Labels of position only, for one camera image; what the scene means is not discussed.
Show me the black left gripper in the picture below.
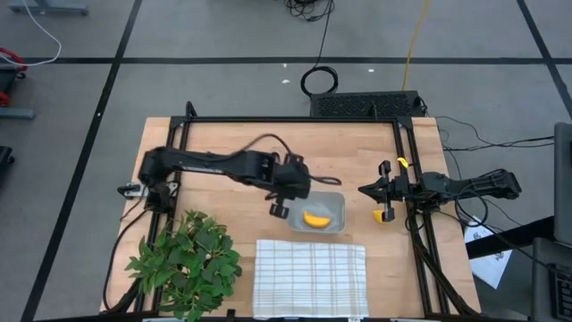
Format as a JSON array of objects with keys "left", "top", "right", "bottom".
[{"left": 267, "top": 153, "right": 313, "bottom": 220}]

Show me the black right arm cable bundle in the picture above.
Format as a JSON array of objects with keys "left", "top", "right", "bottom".
[{"left": 404, "top": 199, "right": 482, "bottom": 317}]

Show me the looped black right arm cable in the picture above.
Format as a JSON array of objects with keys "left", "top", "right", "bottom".
[{"left": 453, "top": 172, "right": 555, "bottom": 269}]

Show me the red and grey cart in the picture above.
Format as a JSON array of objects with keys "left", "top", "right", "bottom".
[{"left": 0, "top": 47, "right": 36, "bottom": 121}]

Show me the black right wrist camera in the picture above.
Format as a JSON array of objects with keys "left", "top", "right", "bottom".
[{"left": 395, "top": 176, "right": 415, "bottom": 198}]

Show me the white checked cloth towel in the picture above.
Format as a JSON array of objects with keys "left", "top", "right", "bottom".
[{"left": 252, "top": 239, "right": 370, "bottom": 319}]

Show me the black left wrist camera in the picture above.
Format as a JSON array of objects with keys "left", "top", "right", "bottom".
[{"left": 292, "top": 163, "right": 313, "bottom": 198}]

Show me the yellow cable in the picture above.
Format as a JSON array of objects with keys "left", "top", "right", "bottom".
[{"left": 400, "top": 0, "right": 431, "bottom": 92}]

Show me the grey plastic tupperware container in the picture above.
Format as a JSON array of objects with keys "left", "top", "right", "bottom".
[{"left": 285, "top": 191, "right": 348, "bottom": 235}]

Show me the tangled black cable bundle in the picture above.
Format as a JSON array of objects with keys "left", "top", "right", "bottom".
[{"left": 283, "top": 0, "right": 336, "bottom": 22}]

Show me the white paper sheet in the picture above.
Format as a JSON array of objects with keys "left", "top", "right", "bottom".
[{"left": 463, "top": 217, "right": 514, "bottom": 291}]

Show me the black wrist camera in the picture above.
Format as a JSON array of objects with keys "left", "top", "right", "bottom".
[
  {"left": 292, "top": 163, "right": 313, "bottom": 198},
  {"left": 395, "top": 176, "right": 415, "bottom": 198}
]

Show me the dark grey computer tower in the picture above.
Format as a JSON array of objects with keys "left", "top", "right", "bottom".
[{"left": 530, "top": 236, "right": 572, "bottom": 322}]

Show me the black metal beam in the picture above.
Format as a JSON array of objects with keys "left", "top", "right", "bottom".
[{"left": 464, "top": 216, "right": 555, "bottom": 260}]

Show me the thin black cable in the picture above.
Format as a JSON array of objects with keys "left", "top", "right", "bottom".
[{"left": 435, "top": 114, "right": 555, "bottom": 153}]

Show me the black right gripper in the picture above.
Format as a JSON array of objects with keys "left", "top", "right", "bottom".
[{"left": 357, "top": 159, "right": 422, "bottom": 224}]

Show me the white cable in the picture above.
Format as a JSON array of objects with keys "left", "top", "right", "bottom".
[{"left": 0, "top": 0, "right": 63, "bottom": 68}]

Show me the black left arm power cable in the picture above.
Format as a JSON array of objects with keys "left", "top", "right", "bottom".
[{"left": 102, "top": 208, "right": 151, "bottom": 314}]

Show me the grey metal stand base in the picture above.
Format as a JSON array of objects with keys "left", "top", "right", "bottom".
[{"left": 8, "top": 0, "right": 90, "bottom": 17}]

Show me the small white connector box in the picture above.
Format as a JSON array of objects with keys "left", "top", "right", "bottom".
[{"left": 117, "top": 182, "right": 148, "bottom": 199}]

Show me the yellow toy banana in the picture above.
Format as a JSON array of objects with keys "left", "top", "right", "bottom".
[{"left": 302, "top": 210, "right": 332, "bottom": 230}]

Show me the black metal table frame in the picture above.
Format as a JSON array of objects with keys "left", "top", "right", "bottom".
[{"left": 133, "top": 100, "right": 482, "bottom": 319}]

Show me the black left wrist camera cable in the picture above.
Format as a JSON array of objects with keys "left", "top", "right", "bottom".
[{"left": 230, "top": 132, "right": 343, "bottom": 187}]

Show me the green artificial leafy plant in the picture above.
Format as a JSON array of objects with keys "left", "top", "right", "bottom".
[{"left": 124, "top": 208, "right": 244, "bottom": 322}]

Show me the black computer case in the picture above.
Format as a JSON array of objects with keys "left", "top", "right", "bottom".
[{"left": 309, "top": 90, "right": 428, "bottom": 119}]

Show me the coiled black cable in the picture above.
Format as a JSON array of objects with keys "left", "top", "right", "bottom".
[{"left": 299, "top": 0, "right": 340, "bottom": 97}]

